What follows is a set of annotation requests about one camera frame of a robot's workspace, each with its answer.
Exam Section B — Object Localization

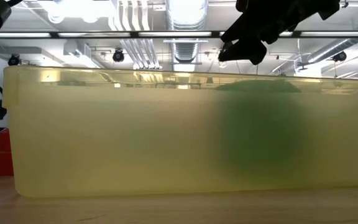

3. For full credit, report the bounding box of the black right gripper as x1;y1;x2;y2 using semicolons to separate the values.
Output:
218;0;341;65

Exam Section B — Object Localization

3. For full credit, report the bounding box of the green foam die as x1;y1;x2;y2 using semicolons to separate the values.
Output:
211;79;316;178

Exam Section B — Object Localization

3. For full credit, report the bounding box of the yellow translucent plastic bin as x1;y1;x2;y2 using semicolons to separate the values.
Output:
3;65;358;198

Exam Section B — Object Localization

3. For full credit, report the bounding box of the black ceiling spotlight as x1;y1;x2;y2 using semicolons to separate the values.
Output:
112;47;126;63
7;53;21;68
333;50;347;62

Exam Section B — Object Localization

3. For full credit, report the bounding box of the long silver ceiling pipe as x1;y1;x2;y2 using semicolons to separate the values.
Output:
306;14;358;65

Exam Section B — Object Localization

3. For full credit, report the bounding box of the black linear ceiling light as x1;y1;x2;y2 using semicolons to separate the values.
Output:
0;30;358;39

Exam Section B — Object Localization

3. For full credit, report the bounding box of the silver round ventilation duct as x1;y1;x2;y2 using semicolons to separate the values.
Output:
165;0;210;65

